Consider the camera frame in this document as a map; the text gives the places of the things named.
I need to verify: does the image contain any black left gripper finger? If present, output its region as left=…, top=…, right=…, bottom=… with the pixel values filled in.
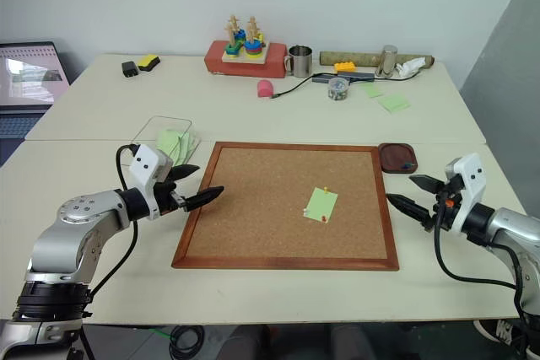
left=185, top=185, right=225, bottom=212
left=168, top=164, right=201, bottom=181

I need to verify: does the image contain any red rectangular box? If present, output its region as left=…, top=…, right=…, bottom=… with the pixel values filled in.
left=204, top=40, right=289, bottom=80

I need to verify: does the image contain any stainless steel mug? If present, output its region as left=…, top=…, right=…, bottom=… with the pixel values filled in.
left=283, top=44, right=315, bottom=79

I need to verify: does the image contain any small brown tray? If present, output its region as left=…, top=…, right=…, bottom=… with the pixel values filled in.
left=377, top=142, right=419, bottom=175

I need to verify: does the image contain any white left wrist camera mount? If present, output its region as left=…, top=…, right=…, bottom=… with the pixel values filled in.
left=127, top=143, right=175, bottom=220

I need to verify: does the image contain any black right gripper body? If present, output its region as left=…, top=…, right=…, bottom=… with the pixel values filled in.
left=423, top=178, right=465, bottom=231

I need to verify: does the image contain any clear plastic tray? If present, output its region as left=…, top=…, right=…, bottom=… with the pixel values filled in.
left=131, top=116, right=202, bottom=166

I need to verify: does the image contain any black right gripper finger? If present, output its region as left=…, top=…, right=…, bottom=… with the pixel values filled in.
left=408, top=175, right=445, bottom=194
left=385, top=193, right=435, bottom=223

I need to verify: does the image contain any wood-framed cork board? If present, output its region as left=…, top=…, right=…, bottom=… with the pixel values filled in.
left=170, top=141, right=401, bottom=271

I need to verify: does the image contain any yellow and black eraser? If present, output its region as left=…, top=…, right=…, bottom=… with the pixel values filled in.
left=136, top=54, right=162, bottom=73

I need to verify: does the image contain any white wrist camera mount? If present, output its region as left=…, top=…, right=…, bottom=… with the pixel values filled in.
left=445, top=153, right=487, bottom=235
left=127, top=143, right=175, bottom=220

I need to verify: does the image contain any black and white shoe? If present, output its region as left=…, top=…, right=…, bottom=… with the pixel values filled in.
left=472, top=319, right=525, bottom=347

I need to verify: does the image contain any clear jar of pins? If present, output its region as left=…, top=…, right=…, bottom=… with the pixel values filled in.
left=327, top=77, right=350, bottom=102

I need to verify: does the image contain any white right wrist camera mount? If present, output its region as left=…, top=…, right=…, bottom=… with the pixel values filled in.
left=445, top=153, right=487, bottom=235

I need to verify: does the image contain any long wooden log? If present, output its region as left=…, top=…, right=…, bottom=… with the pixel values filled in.
left=318, top=51, right=435, bottom=70

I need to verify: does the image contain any grey usb hub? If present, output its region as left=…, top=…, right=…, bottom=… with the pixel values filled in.
left=311, top=72, right=376, bottom=84

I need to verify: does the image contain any large loose green note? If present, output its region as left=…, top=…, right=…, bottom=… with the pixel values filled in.
left=375, top=93, right=412, bottom=115

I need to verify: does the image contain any open laptop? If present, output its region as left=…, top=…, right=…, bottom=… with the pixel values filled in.
left=0, top=41, right=71, bottom=167

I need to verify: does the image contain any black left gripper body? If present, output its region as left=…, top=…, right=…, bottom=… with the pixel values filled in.
left=153, top=180, right=187, bottom=216

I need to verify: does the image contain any green sticky note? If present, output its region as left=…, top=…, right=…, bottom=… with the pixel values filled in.
left=303, top=186, right=340, bottom=223

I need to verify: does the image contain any black coiled floor cable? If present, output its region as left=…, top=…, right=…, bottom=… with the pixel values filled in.
left=168, top=325, right=204, bottom=360

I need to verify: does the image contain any shiny steel cup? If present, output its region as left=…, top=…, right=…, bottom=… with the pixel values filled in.
left=375, top=44, right=399, bottom=79

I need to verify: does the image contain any wooden ring stacking toy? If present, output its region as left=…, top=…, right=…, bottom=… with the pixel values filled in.
left=221, top=14, right=270, bottom=66

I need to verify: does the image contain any black hub cable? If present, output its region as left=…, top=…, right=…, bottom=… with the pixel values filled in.
left=271, top=74, right=322, bottom=100

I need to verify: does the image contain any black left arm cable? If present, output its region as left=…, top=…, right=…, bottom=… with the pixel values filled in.
left=86, top=143, right=141, bottom=314

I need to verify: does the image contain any pink round object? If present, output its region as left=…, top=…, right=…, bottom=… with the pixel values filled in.
left=256, top=78, right=276, bottom=100

